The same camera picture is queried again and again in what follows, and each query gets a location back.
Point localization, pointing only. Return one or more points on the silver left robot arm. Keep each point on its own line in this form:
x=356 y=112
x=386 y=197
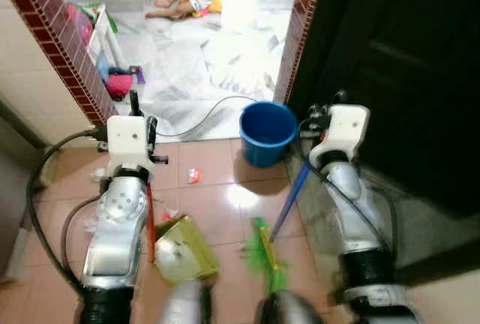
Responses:
x=116 y=226

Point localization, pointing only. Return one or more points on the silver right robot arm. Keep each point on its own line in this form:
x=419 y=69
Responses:
x=360 y=219

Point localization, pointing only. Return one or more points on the blue plastic bucket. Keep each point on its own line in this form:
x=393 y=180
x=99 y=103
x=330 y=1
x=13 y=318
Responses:
x=268 y=140

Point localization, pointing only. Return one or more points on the red and white wrapper scrap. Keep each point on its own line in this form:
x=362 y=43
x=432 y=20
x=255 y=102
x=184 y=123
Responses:
x=193 y=175

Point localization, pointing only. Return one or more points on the pink bag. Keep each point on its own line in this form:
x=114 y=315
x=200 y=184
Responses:
x=118 y=84

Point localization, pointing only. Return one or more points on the dark panelled door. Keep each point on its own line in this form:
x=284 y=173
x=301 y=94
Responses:
x=397 y=69

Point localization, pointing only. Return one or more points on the white plastic rack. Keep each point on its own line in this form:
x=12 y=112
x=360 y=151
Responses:
x=101 y=35

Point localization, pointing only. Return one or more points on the silver left robot leg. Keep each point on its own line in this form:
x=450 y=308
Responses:
x=187 y=305

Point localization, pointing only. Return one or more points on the silver robot leg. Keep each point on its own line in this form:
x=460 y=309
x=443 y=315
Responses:
x=187 y=305
x=289 y=310

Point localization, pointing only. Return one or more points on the silver right robot leg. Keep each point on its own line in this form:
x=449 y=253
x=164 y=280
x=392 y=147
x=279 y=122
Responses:
x=289 y=310

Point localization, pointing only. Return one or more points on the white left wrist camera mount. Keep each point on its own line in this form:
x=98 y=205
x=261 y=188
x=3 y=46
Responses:
x=126 y=140

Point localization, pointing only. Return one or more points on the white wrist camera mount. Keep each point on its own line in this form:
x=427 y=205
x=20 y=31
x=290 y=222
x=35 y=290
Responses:
x=343 y=130
x=126 y=140

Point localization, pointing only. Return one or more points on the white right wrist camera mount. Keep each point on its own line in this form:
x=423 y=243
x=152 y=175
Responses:
x=343 y=130

